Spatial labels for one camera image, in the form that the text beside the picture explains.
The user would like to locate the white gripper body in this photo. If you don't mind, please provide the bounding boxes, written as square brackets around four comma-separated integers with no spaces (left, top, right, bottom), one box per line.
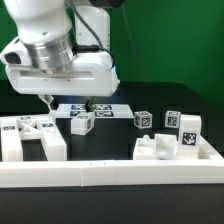
[0,38,120,97]

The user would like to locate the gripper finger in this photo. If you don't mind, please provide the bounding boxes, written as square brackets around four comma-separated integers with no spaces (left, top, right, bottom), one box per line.
[39,95,58,112]
[85,96,96,112]

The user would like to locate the white chair seat part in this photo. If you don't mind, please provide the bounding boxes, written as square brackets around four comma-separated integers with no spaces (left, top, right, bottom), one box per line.
[133,134,222,160]

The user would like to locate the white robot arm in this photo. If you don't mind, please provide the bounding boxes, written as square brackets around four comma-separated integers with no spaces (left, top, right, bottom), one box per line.
[0,0,125,112]

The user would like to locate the white flat tagged plate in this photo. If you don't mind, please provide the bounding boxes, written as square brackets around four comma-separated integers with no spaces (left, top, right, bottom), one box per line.
[50,104,134,119]

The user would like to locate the white tagged cube left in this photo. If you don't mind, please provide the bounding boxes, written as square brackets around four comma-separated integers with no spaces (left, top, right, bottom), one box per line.
[134,111,153,129]

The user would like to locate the white tagged cube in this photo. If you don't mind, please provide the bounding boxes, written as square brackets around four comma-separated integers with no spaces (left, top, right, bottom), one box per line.
[165,111,181,128]
[134,111,153,129]

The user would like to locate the white tagged cube right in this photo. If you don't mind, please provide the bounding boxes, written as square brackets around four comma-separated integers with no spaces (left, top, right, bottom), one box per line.
[165,111,181,128]

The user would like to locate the white boundary fence frame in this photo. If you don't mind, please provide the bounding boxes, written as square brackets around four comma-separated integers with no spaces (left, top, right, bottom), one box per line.
[0,129,224,188]

